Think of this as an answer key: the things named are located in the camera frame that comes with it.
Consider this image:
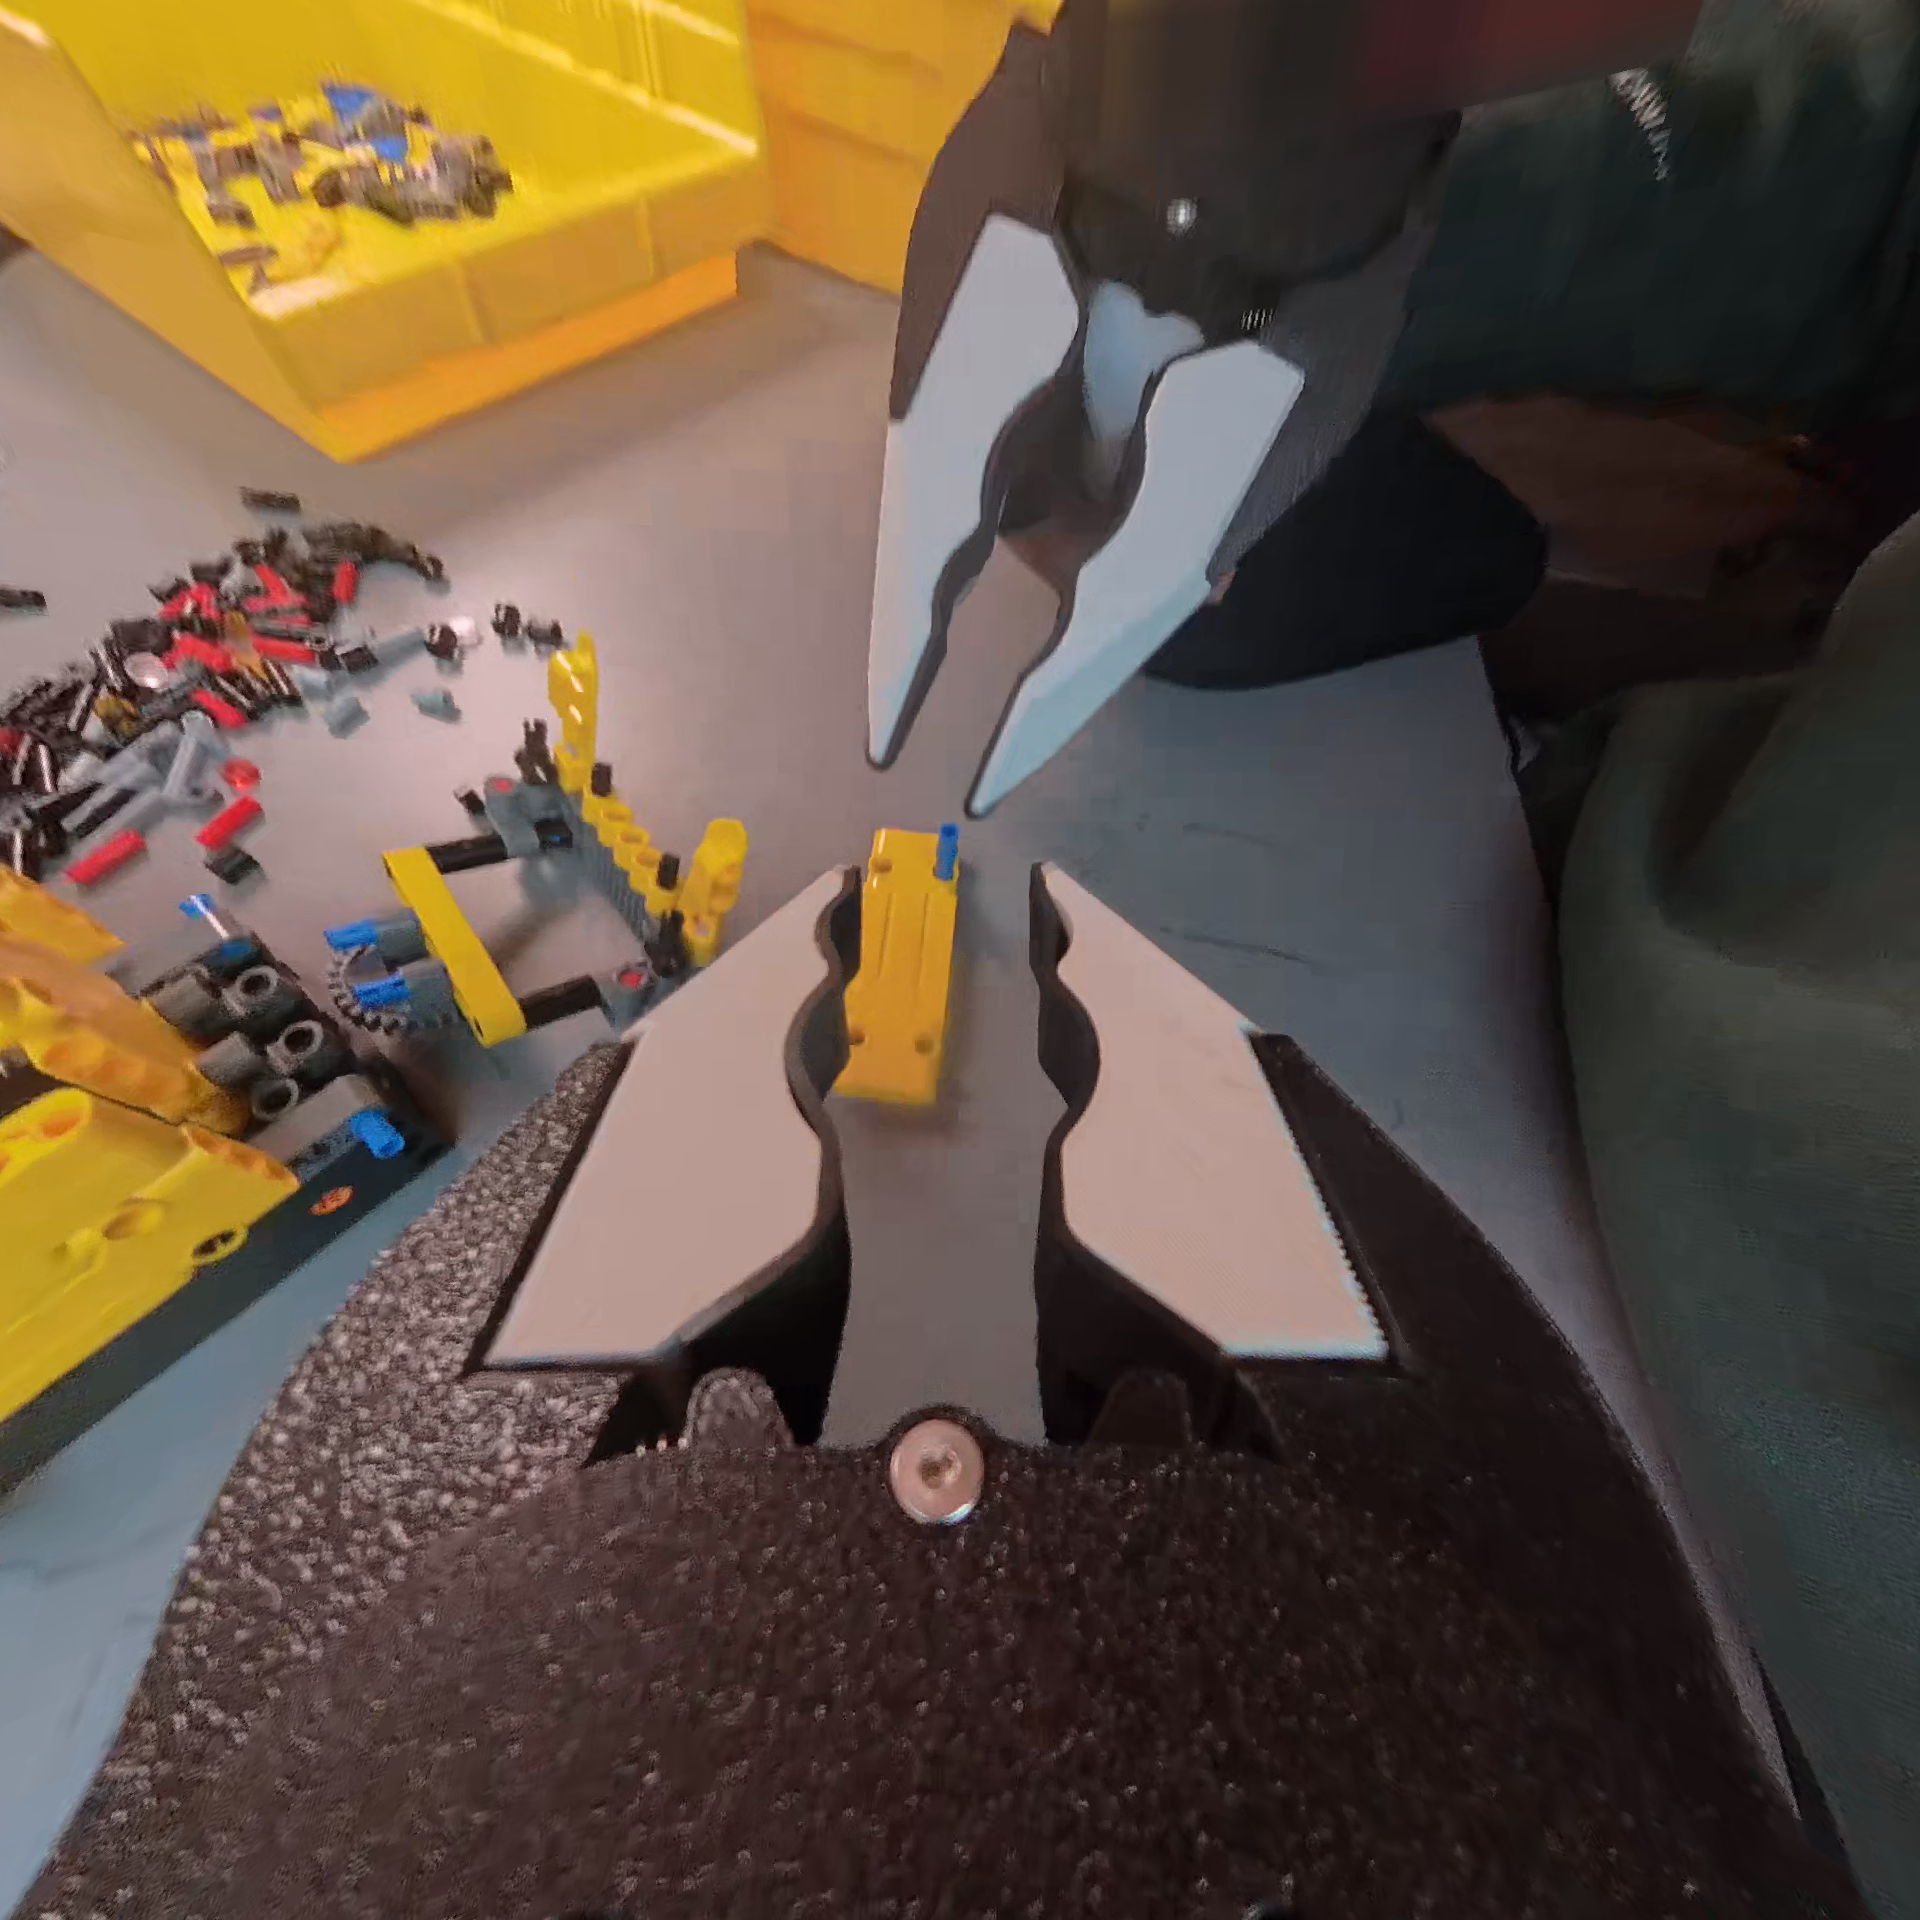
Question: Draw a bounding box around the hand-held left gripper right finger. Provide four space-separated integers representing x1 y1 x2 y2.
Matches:
1031 862 1389 1444

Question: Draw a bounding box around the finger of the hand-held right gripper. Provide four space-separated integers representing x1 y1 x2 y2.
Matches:
864 210 1086 774
963 339 1308 826

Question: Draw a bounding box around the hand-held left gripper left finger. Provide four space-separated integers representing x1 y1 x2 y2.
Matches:
479 864 860 1450

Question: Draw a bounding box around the yellow lego panel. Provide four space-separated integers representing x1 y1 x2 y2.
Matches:
827 822 963 1108

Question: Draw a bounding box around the grey yellow lego rack assembly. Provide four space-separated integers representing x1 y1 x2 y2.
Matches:
454 629 749 1032

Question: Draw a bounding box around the yellow lego beam with black pins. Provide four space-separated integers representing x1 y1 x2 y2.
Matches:
381 832 627 1050

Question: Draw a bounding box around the grey lego gear with blue pins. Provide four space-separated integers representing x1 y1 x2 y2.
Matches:
319 912 454 1040

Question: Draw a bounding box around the person's right forearm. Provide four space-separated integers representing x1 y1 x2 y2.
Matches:
1351 0 1920 425

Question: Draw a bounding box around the large yellow black lego model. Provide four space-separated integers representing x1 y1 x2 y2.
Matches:
0 862 454 1421

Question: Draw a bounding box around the heap of mixed lego pieces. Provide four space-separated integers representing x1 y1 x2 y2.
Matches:
131 80 517 274

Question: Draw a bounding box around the pile of small lego pins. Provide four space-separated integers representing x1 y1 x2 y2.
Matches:
0 481 568 890

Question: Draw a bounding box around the black padded armrest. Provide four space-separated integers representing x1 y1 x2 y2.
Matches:
1142 412 1551 692

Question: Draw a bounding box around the yellow plastic storage bin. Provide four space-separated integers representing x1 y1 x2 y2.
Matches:
740 0 1055 298
0 0 776 465

